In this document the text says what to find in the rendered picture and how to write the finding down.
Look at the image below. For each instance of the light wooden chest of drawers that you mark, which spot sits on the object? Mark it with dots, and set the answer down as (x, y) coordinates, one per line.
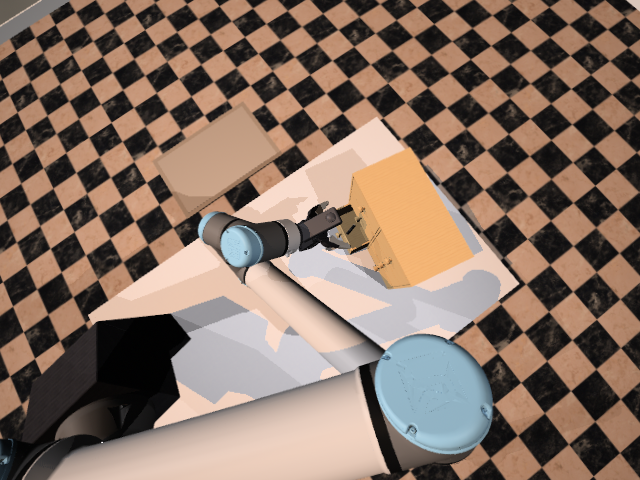
(415, 222)

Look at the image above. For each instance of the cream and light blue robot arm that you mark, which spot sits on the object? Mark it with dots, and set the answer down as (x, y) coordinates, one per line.
(426, 389)

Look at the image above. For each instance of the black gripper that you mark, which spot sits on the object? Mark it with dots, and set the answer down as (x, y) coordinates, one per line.
(330, 243)

